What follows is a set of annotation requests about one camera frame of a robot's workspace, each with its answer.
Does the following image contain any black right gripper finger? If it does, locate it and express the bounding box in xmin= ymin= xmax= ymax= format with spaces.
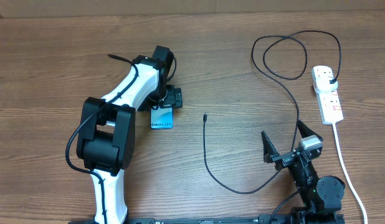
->
xmin=261 ymin=131 xmax=278 ymax=163
xmin=297 ymin=120 xmax=323 ymax=140

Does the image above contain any blue Galaxy smartphone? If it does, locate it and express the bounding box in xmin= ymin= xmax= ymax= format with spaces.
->
xmin=150 ymin=108 xmax=173 ymax=129

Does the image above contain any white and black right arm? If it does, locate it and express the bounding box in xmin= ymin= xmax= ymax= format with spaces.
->
xmin=258 ymin=120 xmax=346 ymax=224

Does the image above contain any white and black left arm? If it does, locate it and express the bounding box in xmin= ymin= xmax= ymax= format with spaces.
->
xmin=65 ymin=45 xmax=183 ymax=223

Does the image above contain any white charger plug adapter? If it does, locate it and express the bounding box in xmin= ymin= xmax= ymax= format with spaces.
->
xmin=313 ymin=77 xmax=338 ymax=93

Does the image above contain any white power strip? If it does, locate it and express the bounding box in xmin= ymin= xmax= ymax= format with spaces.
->
xmin=311 ymin=65 xmax=343 ymax=124

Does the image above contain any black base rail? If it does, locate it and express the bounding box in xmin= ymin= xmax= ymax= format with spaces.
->
xmin=67 ymin=213 xmax=346 ymax=224

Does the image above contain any white power strip cord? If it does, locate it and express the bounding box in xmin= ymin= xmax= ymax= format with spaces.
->
xmin=331 ymin=122 xmax=368 ymax=224

